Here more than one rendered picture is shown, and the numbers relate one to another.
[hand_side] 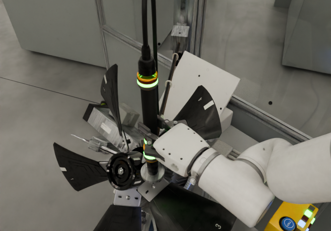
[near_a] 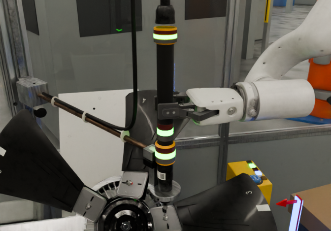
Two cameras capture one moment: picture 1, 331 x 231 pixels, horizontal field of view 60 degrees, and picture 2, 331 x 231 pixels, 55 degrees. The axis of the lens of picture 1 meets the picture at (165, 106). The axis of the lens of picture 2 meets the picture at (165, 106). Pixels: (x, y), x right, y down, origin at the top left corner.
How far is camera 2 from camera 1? 62 cm
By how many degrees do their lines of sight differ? 51
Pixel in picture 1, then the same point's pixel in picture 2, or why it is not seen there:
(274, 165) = (315, 27)
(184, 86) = (83, 128)
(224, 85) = not seen: hidden behind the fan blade
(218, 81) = (118, 102)
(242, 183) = (285, 82)
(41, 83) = not seen: outside the picture
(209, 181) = (268, 96)
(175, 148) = (218, 96)
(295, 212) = (246, 171)
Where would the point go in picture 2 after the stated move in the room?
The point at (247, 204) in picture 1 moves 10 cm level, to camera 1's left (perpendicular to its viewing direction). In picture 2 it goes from (303, 89) to (290, 104)
